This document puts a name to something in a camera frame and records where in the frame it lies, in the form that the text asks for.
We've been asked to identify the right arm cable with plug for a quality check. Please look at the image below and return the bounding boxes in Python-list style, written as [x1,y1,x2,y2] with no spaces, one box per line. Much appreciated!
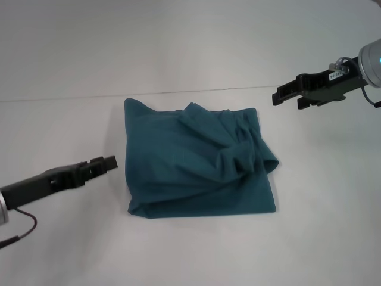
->
[328,57,381,108]

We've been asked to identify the blue t-shirt with pink print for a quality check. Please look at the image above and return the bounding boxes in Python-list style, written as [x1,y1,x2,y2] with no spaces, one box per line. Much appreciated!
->
[123,98,280,220]

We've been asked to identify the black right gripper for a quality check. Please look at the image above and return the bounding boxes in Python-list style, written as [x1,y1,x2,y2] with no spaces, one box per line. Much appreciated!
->
[271,56,367,110]

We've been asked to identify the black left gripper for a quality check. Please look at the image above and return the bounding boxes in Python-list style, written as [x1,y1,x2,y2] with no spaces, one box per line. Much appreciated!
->
[0,155,118,211]

